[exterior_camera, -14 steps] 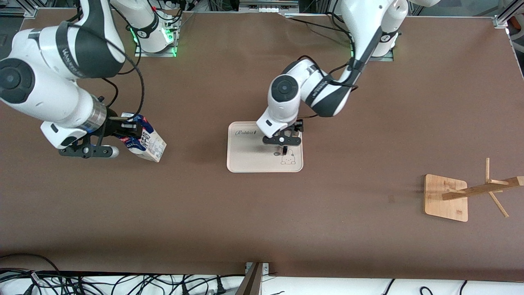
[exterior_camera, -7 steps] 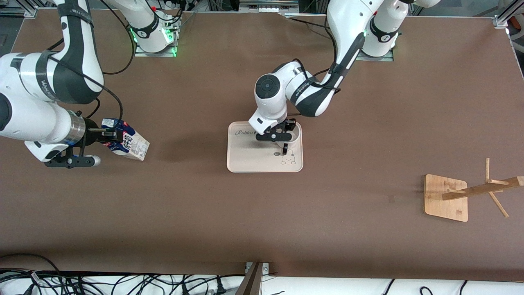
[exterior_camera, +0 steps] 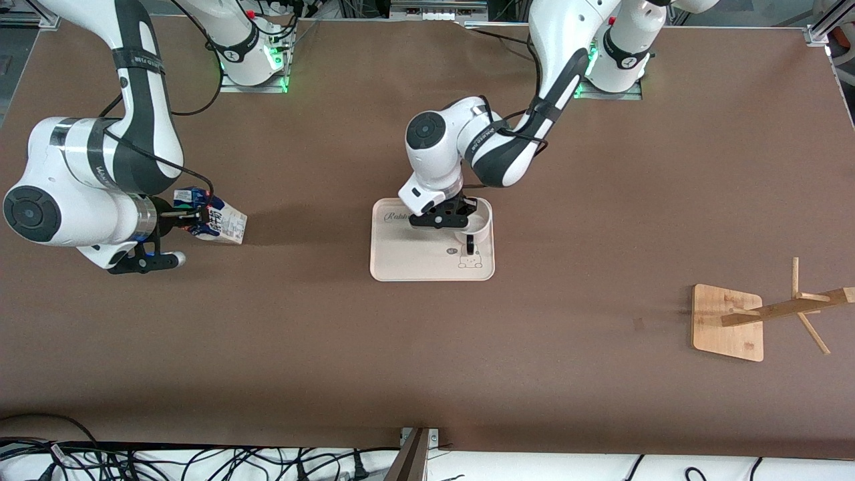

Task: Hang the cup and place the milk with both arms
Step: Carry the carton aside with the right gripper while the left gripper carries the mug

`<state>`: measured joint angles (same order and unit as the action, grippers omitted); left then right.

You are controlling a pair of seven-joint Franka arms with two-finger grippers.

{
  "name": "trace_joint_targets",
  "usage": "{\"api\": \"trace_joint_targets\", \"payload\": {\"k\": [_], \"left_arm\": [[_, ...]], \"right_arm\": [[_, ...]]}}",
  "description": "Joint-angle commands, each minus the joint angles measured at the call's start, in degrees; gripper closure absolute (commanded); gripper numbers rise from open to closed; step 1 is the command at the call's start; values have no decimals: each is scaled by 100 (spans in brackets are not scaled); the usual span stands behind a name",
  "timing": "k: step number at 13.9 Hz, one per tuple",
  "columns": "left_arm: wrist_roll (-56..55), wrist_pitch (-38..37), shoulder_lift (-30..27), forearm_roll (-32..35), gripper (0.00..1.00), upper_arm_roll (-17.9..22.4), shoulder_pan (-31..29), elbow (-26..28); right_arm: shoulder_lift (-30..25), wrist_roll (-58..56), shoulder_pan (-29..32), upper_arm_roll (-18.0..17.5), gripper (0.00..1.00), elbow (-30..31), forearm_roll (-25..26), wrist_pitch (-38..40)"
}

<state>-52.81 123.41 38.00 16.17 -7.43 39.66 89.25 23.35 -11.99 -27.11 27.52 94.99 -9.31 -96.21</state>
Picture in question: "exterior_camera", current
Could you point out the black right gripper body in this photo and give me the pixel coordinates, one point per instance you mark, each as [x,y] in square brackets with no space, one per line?
[163,218]

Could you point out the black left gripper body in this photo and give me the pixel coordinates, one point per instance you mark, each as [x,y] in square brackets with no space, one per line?
[463,203]

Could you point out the white smiley mug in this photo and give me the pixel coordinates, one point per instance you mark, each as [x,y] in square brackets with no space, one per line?
[481,230]

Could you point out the blue milk carton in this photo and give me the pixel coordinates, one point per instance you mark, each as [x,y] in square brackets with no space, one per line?
[230,227]

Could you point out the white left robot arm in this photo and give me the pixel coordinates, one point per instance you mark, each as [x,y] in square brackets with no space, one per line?
[434,153]

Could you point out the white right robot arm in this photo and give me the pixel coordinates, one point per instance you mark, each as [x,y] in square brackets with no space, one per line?
[67,167]

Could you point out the wooden cup hanging rack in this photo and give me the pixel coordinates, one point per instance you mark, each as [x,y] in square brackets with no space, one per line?
[725,334]

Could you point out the cream tray with rabbit print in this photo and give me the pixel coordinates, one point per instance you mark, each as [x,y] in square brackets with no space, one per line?
[414,257]

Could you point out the brown table cover sheet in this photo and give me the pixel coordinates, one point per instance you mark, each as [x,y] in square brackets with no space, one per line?
[267,334]

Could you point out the white power strip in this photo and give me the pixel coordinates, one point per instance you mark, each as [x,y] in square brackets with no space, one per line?
[439,15]

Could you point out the grey metal rack unit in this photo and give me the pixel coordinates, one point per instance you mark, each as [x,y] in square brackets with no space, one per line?
[437,5]

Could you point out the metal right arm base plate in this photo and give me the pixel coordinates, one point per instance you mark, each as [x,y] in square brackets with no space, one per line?
[230,87]

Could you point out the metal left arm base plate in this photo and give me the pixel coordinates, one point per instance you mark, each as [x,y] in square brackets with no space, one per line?
[634,95]

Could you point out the small metal bracket plate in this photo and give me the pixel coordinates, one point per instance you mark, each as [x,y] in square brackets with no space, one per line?
[435,437]

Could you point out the aluminium frame profile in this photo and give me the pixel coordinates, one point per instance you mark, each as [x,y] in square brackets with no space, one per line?
[40,17]
[825,23]

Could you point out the aluminium camera post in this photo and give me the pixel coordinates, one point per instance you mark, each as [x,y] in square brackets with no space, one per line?
[411,461]

